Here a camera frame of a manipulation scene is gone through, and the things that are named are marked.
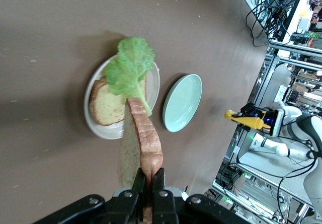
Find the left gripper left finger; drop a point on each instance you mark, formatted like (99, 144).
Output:
(130, 204)

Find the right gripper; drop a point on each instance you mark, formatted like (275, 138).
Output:
(278, 123)

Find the green lettuce leaf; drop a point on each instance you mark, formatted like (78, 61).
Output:
(128, 68)

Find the mint green plate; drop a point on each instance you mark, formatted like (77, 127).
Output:
(182, 103)

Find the beige plate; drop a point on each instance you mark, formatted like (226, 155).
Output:
(153, 88)

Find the aluminium frame rack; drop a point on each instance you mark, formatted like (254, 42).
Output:
(289, 49)

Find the yellow squeeze bottle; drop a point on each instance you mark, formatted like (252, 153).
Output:
(254, 120)

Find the brown table cover sheet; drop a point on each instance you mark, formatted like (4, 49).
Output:
(50, 32)

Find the brown bread slice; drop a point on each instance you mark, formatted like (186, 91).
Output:
(147, 138)
(108, 108)

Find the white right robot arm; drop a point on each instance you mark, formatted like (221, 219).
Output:
(315, 188)

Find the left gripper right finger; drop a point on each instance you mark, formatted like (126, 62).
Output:
(163, 204)

